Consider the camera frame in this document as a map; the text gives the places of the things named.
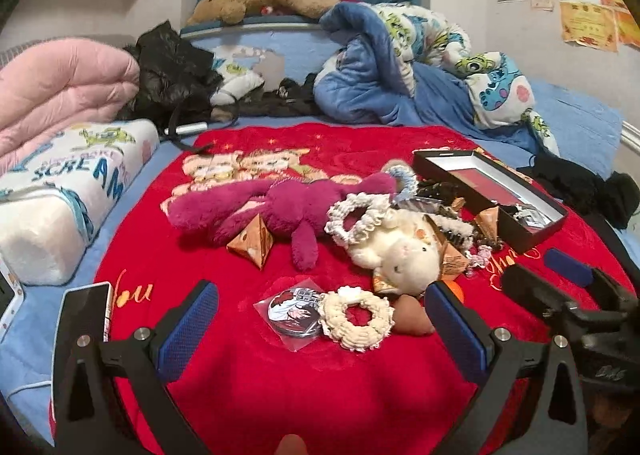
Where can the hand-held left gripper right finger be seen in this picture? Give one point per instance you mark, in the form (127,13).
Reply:
(455,335)

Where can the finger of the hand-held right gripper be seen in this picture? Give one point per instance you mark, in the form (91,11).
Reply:
(532,285)
(567,261)

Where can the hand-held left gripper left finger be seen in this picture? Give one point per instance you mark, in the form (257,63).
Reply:
(192,330)

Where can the small orange ball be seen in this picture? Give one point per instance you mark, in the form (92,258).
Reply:
(456,291)

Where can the small brown toy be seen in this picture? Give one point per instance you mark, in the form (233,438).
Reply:
(412,317)

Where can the black rectangular box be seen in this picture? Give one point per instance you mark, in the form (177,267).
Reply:
(492,200)

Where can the small white crochet scrunchie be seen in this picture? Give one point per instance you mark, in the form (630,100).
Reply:
(355,317)

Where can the round badge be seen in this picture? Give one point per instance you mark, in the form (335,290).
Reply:
(292,310)

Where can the white plush toy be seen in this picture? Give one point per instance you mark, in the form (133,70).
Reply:
(400,247)

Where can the black cloth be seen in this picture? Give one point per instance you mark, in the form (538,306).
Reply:
(580,190)

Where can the red printed blanket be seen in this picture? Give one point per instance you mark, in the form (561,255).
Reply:
(240,385)

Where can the orange triangular snack packet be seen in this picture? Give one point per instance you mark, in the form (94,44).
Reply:
(487,222)
(252,242)
(452,260)
(434,230)
(384,281)

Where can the white smartphone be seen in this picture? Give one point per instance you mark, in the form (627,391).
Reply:
(85,310)

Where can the blue bed sheet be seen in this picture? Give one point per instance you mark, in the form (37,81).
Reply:
(575,120)

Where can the magenta plush bear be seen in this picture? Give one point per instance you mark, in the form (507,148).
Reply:
(280,207)

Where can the large white crochet scrunchie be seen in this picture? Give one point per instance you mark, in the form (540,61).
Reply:
(350,220)

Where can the blue crochet scrunchie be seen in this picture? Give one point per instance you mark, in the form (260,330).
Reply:
(400,177)

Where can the white printed pillow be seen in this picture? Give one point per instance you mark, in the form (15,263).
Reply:
(65,190)

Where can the silver flashlight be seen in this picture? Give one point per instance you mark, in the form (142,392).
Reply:
(192,127)

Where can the cartoon printed duvet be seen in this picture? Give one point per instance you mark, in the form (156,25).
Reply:
(465,60)

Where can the dark clothing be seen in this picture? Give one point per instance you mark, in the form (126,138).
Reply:
(280,102)

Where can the small cartoon printed pillow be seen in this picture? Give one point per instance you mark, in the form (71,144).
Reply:
(235,72)

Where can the black puffer jacket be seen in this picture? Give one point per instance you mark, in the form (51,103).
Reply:
(170,70)

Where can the pink quilt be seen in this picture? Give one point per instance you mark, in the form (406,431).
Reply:
(60,85)

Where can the brown plush dog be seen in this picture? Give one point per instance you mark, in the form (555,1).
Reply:
(260,0)

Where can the yellow wall certificate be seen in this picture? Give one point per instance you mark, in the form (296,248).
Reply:
(589,25)

